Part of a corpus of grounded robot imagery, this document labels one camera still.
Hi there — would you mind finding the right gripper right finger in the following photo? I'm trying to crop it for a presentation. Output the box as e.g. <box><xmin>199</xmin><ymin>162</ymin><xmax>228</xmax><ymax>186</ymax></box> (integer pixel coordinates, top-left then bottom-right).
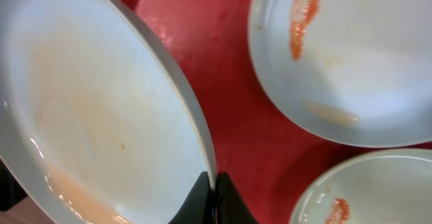
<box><xmin>216</xmin><ymin>172</ymin><xmax>258</xmax><ymax>224</ymax></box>

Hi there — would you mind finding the white plate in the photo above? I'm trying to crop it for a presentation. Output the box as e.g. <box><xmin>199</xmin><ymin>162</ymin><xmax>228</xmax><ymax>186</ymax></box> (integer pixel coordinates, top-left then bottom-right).
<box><xmin>290</xmin><ymin>148</ymin><xmax>431</xmax><ymax>224</ymax></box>
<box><xmin>248</xmin><ymin>0</ymin><xmax>431</xmax><ymax>148</ymax></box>
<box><xmin>1</xmin><ymin>0</ymin><xmax>217</xmax><ymax>223</ymax></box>

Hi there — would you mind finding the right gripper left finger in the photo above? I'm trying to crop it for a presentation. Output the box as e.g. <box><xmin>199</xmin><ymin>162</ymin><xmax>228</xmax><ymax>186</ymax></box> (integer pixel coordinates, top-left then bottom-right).
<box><xmin>169</xmin><ymin>172</ymin><xmax>213</xmax><ymax>224</ymax></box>

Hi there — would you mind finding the red plastic tray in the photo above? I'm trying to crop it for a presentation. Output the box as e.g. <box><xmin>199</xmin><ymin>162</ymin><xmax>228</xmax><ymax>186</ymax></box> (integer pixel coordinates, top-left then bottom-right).
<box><xmin>121</xmin><ymin>0</ymin><xmax>431</xmax><ymax>223</ymax></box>

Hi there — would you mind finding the white plate top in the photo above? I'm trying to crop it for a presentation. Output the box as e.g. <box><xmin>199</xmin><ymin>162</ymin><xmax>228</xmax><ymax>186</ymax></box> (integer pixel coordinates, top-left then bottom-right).
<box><xmin>1</xmin><ymin>0</ymin><xmax>217</xmax><ymax>223</ymax></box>

